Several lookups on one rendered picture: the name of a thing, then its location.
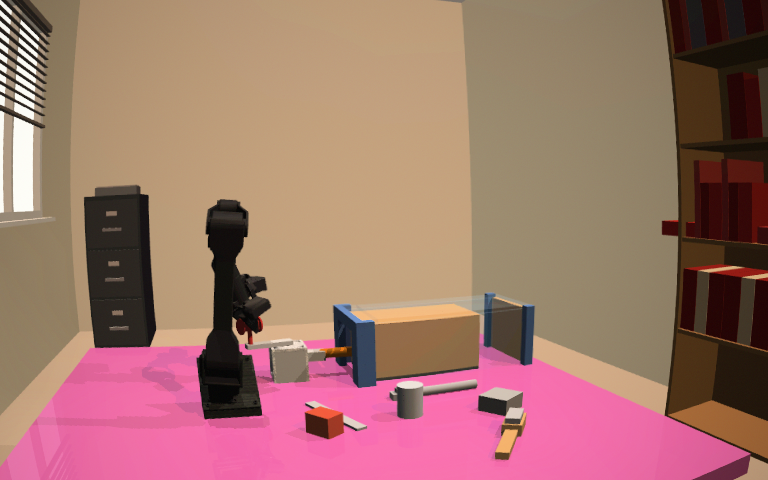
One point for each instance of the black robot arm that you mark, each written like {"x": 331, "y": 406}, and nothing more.
{"x": 221, "y": 361}

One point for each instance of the beige flat bar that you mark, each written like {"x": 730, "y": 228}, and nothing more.
{"x": 348, "y": 422}

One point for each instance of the beige cube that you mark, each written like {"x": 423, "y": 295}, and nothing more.
{"x": 499, "y": 400}

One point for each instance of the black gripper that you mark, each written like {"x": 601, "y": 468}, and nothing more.
{"x": 245, "y": 309}

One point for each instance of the grey cylinder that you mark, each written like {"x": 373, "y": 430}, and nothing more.
{"x": 409, "y": 399}

